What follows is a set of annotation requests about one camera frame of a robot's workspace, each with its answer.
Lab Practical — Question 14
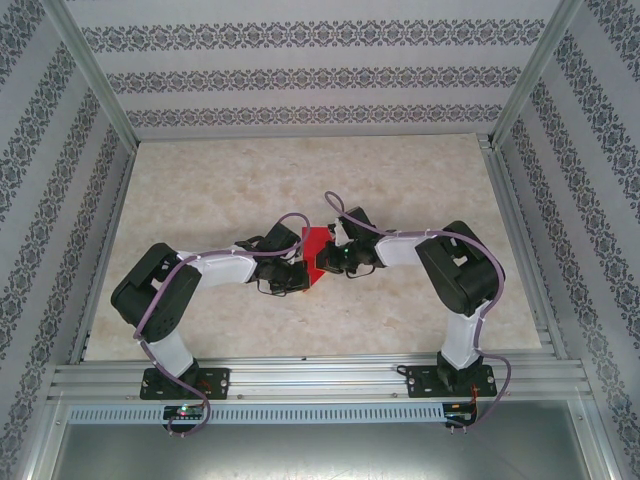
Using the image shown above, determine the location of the aluminium frame bar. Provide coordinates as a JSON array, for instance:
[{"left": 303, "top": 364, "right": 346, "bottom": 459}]
[
  {"left": 19, "top": 394, "right": 71, "bottom": 480},
  {"left": 569, "top": 394, "right": 624, "bottom": 480}
]

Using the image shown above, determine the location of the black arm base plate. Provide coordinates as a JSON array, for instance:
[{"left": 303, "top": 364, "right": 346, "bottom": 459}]
[
  {"left": 139, "top": 367, "right": 231, "bottom": 401},
  {"left": 407, "top": 364, "right": 496, "bottom": 400}
]

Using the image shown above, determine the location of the red square paper sheet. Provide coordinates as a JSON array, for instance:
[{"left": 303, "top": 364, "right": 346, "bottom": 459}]
[{"left": 301, "top": 224, "right": 334, "bottom": 289}]

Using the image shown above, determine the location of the small circuit board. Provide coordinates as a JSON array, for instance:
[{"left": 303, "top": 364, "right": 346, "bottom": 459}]
[
  {"left": 444, "top": 402, "right": 476, "bottom": 426},
  {"left": 163, "top": 405, "right": 205, "bottom": 420}
]

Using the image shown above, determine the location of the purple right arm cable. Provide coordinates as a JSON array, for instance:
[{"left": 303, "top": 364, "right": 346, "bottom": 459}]
[{"left": 323, "top": 191, "right": 514, "bottom": 434}]

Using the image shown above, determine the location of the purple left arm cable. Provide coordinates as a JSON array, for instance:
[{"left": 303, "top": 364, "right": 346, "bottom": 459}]
[{"left": 132, "top": 212, "right": 310, "bottom": 437}]

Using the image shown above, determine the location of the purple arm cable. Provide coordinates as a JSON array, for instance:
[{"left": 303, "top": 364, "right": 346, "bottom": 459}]
[
  {"left": 323, "top": 191, "right": 514, "bottom": 434},
  {"left": 132, "top": 212, "right": 310, "bottom": 437}
]

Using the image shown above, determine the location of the grey metal sheet panel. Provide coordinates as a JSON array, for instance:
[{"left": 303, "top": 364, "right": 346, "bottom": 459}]
[{"left": 24, "top": 422, "right": 616, "bottom": 480}]

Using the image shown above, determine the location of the aluminium frame post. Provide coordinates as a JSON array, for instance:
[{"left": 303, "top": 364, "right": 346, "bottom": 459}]
[
  {"left": 39, "top": 0, "right": 140, "bottom": 146},
  {"left": 490, "top": 0, "right": 586, "bottom": 146}
]

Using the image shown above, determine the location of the aluminium mounting beam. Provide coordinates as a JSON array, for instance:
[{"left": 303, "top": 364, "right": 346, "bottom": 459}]
[{"left": 47, "top": 357, "right": 586, "bottom": 401}]

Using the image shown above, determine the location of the slotted grey cable duct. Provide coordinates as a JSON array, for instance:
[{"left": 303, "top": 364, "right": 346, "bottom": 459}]
[{"left": 67, "top": 403, "right": 446, "bottom": 424}]

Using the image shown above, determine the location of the aluminium table edge rail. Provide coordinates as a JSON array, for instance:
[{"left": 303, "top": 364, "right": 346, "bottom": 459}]
[
  {"left": 477, "top": 133, "right": 569, "bottom": 361},
  {"left": 68, "top": 142, "right": 139, "bottom": 364}
]

